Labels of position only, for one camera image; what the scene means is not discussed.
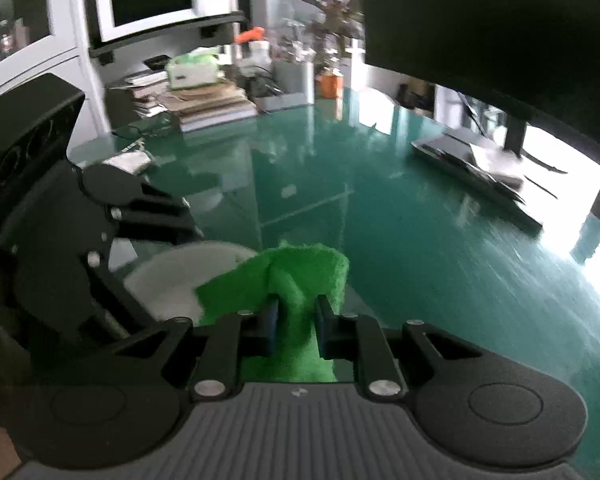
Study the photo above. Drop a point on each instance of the stack of books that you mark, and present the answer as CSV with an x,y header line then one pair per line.
x,y
210,105

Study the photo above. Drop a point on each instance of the black shelf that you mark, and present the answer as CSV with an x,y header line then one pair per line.
x,y
180,30

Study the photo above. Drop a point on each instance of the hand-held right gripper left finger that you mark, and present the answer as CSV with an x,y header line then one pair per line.
x,y
271,327

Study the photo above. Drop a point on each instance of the white cabinet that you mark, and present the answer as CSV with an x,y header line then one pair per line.
x,y
30,35

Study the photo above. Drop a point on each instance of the black computer monitor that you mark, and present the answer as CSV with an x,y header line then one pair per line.
x,y
495,25

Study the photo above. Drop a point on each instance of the green tissue box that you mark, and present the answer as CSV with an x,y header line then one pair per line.
x,y
192,72

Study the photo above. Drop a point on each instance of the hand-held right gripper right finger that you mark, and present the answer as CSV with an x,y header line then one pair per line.
x,y
322,330

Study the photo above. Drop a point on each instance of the leafy potted plant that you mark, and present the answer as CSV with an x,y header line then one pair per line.
x,y
335,15

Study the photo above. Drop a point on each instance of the silver foil packet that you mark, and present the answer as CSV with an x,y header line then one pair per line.
x,y
127,162

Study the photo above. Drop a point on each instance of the white microwave oven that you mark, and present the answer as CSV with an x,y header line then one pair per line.
x,y
150,0

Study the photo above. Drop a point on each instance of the orange plant pot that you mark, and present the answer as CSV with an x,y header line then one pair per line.
x,y
330,85

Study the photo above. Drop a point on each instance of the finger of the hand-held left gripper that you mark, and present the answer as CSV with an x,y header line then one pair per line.
x,y
120,295
165,220

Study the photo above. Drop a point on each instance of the white round plate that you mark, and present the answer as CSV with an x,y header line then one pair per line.
x,y
170,280

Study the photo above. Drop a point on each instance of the green cleaning cloth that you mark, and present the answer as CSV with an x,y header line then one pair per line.
x,y
300,280

